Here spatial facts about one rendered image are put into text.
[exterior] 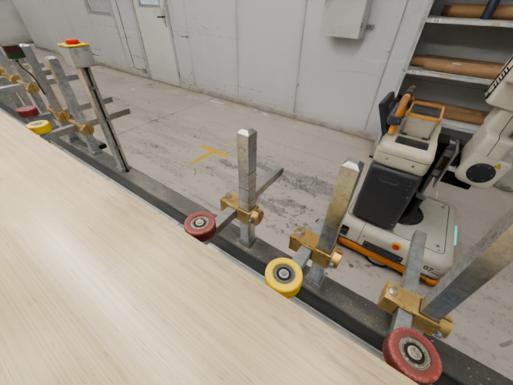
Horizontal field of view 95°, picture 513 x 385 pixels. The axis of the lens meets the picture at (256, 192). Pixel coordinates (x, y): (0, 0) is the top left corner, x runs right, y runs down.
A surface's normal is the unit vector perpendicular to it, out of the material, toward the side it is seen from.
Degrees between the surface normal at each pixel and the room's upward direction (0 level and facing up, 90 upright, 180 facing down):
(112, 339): 0
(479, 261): 90
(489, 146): 90
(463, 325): 0
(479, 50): 90
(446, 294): 90
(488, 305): 0
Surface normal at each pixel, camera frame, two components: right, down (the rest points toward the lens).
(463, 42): -0.58, 0.51
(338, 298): 0.02, -0.77
